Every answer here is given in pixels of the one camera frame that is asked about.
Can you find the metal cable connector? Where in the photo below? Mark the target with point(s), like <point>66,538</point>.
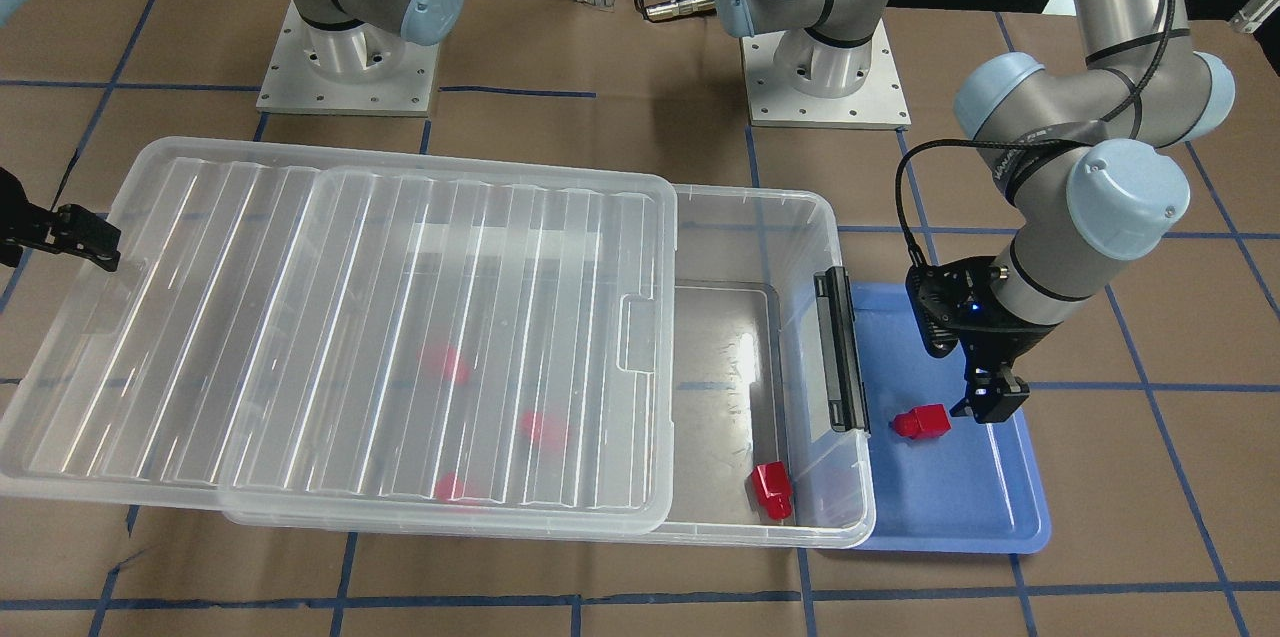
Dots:
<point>670,10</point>

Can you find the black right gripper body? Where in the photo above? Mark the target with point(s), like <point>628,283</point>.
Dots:
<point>22,219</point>

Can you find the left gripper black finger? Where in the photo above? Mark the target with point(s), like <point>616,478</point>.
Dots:
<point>999,394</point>
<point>975,401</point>

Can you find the black box latch handle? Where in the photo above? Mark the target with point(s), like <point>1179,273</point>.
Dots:
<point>845,395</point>

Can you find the clear plastic box lid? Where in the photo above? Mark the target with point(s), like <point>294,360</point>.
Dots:
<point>132,396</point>

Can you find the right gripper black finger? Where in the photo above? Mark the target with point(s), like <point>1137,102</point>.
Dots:
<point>97,242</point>
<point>76,217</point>

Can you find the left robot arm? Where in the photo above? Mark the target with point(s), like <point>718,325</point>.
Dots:
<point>1079,156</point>

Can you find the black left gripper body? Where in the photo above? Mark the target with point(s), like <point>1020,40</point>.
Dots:
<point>1012,340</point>

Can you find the clear plastic storage box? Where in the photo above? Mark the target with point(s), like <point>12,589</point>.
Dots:
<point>673,328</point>

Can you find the blue plastic tray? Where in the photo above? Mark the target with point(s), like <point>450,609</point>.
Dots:
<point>976,489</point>

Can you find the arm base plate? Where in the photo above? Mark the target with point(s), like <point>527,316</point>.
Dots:
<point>830,77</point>
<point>359,72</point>

